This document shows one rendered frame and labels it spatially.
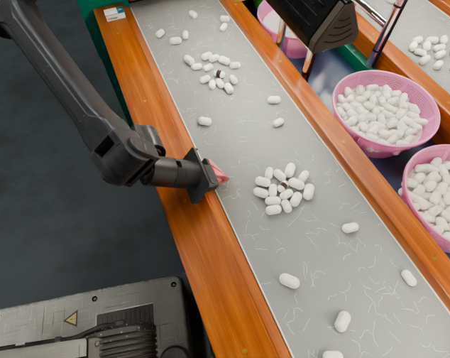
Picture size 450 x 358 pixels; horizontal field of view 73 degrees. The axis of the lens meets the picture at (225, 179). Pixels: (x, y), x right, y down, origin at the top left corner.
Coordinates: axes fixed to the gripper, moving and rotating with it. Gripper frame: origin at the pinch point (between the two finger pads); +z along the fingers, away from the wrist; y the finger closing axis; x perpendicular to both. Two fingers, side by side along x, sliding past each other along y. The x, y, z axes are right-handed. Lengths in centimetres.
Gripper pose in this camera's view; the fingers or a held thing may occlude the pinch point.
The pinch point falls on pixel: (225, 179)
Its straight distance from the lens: 67.7
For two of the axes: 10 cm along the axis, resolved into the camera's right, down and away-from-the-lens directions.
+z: 7.2, 0.8, 6.9
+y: -3.8, -7.8, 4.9
